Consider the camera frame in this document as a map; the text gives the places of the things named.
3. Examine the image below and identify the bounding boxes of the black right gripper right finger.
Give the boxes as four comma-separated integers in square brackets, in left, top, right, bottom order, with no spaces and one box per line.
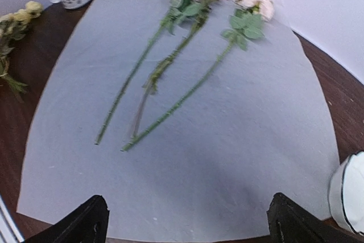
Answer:
[267,192,360,243]

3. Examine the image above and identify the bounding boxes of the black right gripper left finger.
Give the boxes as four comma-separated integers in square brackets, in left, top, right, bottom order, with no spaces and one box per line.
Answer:
[25,195,109,243]

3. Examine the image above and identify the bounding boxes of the white wrapping paper sheet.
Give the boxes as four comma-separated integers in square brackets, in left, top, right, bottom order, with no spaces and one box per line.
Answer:
[17,0,339,242]

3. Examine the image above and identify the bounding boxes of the large yellow flower bunch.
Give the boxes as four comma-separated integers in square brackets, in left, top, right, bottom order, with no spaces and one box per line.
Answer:
[1,1,43,102]

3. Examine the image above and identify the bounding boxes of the pink flower stem one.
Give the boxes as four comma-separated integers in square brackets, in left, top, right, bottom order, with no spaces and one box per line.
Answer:
[121,0,275,152]

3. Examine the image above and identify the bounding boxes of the dark pink flower stem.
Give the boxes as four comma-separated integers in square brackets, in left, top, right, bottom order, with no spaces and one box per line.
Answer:
[131,0,217,138]

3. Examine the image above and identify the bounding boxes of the pink flower stem two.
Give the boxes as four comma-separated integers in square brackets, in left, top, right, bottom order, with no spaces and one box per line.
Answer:
[95,0,201,145]

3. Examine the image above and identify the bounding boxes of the white scalloped bowl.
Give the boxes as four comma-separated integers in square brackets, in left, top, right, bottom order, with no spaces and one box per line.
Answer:
[328,151,364,236]

